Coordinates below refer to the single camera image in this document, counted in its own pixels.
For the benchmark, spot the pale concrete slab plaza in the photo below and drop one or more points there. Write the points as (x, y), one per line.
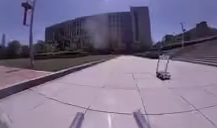
(119, 86)

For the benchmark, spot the large grey concrete building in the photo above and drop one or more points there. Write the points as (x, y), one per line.
(106, 30)

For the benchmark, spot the grass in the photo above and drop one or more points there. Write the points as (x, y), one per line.
(59, 62)

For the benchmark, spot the robot's own part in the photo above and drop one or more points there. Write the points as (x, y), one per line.
(141, 120)
(77, 120)

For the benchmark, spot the dark kerb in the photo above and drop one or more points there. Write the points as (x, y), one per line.
(36, 81)

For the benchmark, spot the thin lamp pole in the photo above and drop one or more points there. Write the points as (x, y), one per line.
(182, 35)

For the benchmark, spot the tall lamp pole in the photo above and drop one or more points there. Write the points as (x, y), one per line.
(31, 36)

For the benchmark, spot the wide concrete stairs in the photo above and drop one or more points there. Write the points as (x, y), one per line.
(202, 52)

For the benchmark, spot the row of trees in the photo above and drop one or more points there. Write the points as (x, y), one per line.
(14, 49)

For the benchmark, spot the red brick strip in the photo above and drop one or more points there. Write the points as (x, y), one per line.
(12, 76)

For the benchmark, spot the building on the rise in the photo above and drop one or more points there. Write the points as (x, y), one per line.
(199, 32)

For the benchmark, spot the distant slim tower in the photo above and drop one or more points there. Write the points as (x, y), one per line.
(3, 40)

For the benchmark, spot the metal frame cart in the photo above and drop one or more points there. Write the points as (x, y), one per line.
(163, 75)

